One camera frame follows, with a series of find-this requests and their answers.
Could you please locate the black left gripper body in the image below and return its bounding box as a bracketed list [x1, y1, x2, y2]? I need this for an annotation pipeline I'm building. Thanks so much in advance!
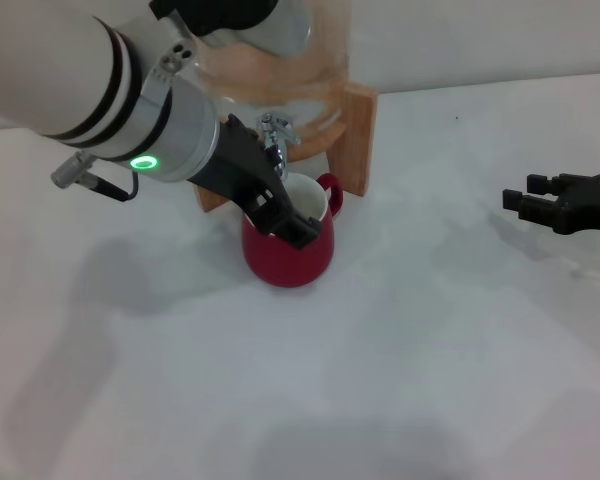
[185, 113, 294, 234]

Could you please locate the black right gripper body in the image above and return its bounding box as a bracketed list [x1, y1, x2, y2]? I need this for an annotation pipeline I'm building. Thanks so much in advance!
[554, 172, 600, 236]

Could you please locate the red ceramic cup white inside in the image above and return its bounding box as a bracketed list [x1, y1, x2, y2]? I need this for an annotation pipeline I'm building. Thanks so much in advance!
[241, 172, 345, 290]

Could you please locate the chrome faucet with lever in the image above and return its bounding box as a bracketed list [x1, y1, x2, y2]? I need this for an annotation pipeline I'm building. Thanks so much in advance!
[256, 112, 301, 184]

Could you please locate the wooden dispenser stand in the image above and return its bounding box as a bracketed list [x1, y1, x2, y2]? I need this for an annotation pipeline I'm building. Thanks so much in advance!
[195, 82, 380, 214]

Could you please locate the clear glass water dispenser jar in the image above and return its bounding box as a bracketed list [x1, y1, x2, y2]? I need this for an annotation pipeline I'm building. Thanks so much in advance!
[192, 0, 354, 161]

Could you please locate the left gripper cable with plug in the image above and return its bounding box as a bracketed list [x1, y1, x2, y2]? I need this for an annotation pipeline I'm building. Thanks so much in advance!
[49, 152, 140, 202]

